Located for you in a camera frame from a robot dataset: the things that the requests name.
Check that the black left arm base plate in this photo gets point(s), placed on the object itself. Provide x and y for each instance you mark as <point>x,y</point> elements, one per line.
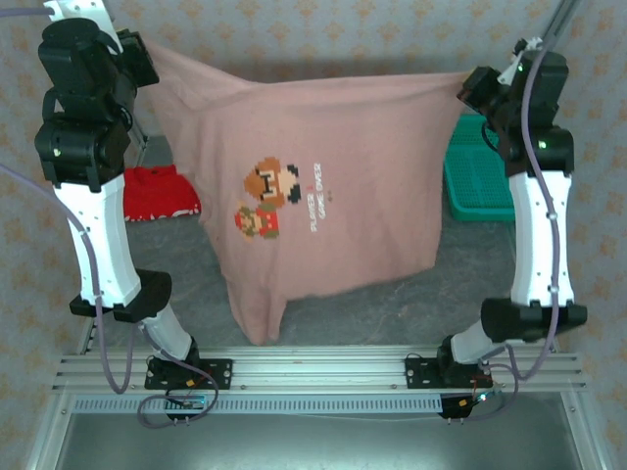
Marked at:
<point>220,374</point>

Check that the aluminium base beam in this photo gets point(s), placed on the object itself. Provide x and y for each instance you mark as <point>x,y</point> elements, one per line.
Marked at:
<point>318,372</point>

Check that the small green circuit board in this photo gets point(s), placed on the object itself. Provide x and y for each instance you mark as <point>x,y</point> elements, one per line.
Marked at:
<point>477,399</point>
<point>188,402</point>

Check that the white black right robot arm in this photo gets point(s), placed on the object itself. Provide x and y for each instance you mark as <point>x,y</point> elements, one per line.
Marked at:
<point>539,235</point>

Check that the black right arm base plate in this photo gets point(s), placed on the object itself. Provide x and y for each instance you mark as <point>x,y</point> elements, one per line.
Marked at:
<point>416,374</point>

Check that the teal plastic mesh basket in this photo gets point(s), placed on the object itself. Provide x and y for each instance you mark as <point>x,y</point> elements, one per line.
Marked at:
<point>472,181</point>

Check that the aluminium frame post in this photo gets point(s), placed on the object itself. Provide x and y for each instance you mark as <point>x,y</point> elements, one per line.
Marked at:
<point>141,137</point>
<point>563,12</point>

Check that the grey metal sheet panel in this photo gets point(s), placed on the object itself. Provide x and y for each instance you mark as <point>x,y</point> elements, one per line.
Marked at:
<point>313,445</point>

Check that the folded red t-shirt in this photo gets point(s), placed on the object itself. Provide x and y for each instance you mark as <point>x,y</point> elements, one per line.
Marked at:
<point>157,191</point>

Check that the pink printed t-shirt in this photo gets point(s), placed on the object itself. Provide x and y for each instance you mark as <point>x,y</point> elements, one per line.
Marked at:
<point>343,147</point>

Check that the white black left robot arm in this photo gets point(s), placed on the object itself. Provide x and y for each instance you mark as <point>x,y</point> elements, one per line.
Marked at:
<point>103,245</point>

